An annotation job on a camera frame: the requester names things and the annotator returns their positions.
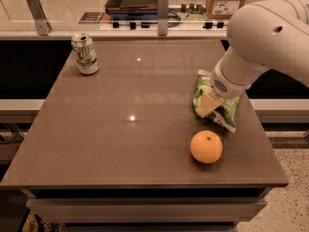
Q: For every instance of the metal bracket post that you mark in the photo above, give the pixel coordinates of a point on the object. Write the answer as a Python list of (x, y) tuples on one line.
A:
[(162, 17), (43, 27)]

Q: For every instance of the green jalapeno chip bag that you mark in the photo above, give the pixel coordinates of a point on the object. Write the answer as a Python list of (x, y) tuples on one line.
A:
[(223, 115)]

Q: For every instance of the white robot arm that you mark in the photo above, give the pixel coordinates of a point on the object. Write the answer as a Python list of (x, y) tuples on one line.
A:
[(270, 34)]

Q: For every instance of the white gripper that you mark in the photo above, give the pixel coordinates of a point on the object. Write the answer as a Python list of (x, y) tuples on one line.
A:
[(226, 87)]

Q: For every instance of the snack bag under table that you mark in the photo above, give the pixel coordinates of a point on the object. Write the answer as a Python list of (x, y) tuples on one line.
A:
[(34, 223)]

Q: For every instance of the grey table drawer front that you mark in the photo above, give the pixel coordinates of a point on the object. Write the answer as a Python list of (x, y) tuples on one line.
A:
[(147, 210)]

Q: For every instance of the orange fruit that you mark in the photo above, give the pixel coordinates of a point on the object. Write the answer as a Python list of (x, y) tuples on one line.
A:
[(206, 146)]

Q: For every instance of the left metal bracket post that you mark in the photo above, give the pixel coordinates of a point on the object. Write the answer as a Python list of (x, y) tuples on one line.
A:
[(43, 27)]

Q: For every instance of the center metal bracket post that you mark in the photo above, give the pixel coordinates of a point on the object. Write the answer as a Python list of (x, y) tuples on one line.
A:
[(162, 17)]

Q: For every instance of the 7up soda can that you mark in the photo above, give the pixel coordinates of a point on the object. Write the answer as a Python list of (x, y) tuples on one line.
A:
[(86, 57)]

